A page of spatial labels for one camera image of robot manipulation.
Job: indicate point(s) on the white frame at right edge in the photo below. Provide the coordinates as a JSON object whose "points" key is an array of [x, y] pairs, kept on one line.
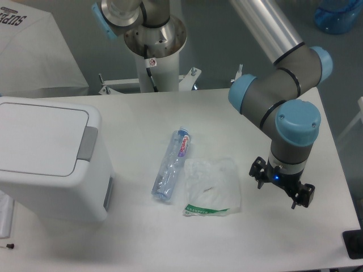
{"points": [[353, 124]]}

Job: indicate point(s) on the clear plastic bag green stripe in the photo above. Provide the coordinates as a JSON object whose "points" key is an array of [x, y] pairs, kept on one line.
{"points": [[211, 187]]}

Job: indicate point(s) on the metal clamp bolt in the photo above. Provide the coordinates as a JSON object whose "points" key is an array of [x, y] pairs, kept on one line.
{"points": [[238, 74]]}

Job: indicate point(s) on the blue transparent water jug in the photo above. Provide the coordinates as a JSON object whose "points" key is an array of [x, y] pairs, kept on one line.
{"points": [[337, 17]]}

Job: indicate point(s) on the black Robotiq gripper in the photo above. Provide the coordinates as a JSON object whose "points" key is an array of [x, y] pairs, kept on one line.
{"points": [[303, 194]]}

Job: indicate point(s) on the white push-lid trash can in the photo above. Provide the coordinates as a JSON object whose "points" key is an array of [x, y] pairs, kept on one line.
{"points": [[54, 160]]}

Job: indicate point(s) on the white bracket with bolts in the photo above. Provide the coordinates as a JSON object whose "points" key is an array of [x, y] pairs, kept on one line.
{"points": [[186, 82]]}

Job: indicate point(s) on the crushed clear plastic bottle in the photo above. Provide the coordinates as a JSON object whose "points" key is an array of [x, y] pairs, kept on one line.
{"points": [[171, 165]]}

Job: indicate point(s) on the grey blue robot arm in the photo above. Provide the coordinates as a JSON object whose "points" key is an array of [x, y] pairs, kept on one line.
{"points": [[272, 104]]}

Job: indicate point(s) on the black device at table edge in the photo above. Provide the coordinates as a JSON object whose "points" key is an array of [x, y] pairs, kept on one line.
{"points": [[353, 243]]}

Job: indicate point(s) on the white printed cloth cover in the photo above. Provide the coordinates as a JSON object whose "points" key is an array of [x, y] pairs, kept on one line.
{"points": [[34, 53]]}

